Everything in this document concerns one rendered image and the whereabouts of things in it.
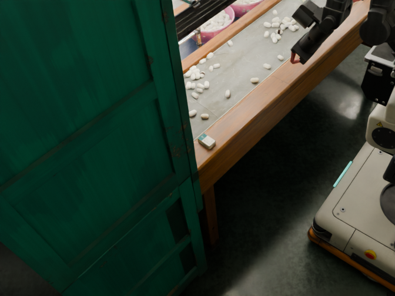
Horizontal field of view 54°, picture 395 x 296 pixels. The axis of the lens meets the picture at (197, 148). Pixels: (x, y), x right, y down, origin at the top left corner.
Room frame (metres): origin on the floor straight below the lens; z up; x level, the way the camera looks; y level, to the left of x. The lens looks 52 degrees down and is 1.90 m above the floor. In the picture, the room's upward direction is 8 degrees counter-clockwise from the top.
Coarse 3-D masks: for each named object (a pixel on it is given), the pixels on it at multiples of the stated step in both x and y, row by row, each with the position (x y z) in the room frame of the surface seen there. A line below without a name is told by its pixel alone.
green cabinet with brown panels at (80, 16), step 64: (0, 0) 0.56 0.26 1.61; (64, 0) 0.62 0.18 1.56; (128, 0) 0.69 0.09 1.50; (0, 64) 0.53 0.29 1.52; (64, 64) 0.59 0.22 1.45; (128, 64) 0.67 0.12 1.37; (0, 128) 0.49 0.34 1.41; (64, 128) 0.55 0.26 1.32; (128, 128) 0.64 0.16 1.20; (0, 192) 0.43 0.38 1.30; (64, 192) 0.51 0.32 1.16; (128, 192) 0.60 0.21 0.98; (64, 256) 0.45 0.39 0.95
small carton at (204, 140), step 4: (200, 136) 0.93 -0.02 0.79; (204, 136) 0.92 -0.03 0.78; (208, 136) 0.92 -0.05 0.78; (200, 140) 0.91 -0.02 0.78; (204, 140) 0.90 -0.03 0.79; (208, 140) 0.90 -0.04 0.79; (212, 140) 0.90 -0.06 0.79; (204, 144) 0.89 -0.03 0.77; (208, 144) 0.88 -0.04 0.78; (212, 144) 0.88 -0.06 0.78; (208, 148) 0.88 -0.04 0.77
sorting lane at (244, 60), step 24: (288, 0) 1.79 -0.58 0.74; (312, 0) 1.76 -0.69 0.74; (312, 24) 1.56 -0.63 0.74; (240, 48) 1.46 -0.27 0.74; (264, 48) 1.44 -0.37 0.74; (288, 48) 1.41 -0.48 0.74; (216, 72) 1.32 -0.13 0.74; (240, 72) 1.30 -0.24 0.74; (264, 72) 1.27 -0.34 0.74; (192, 96) 1.19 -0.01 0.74; (216, 96) 1.17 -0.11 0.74; (240, 96) 1.15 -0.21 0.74; (192, 120) 1.05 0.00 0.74; (216, 120) 1.03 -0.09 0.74
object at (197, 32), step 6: (180, 0) 1.32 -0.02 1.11; (186, 0) 1.30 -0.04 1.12; (192, 0) 1.29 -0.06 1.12; (198, 6) 1.27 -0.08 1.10; (198, 30) 1.49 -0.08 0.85; (186, 36) 1.46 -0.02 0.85; (192, 36) 1.47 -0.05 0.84; (198, 36) 1.49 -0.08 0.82; (180, 42) 1.42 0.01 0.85; (198, 42) 1.49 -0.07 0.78; (198, 48) 1.49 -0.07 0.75
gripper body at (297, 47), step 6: (306, 36) 0.98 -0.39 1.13; (300, 42) 1.00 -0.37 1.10; (306, 42) 0.97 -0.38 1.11; (312, 42) 0.96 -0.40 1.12; (294, 48) 0.98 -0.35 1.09; (300, 48) 0.98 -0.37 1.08; (306, 48) 0.97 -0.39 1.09; (312, 48) 0.96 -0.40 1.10; (318, 48) 0.99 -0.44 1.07; (300, 54) 0.96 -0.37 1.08; (306, 54) 0.96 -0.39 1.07; (312, 54) 0.97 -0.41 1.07; (306, 60) 0.94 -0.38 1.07
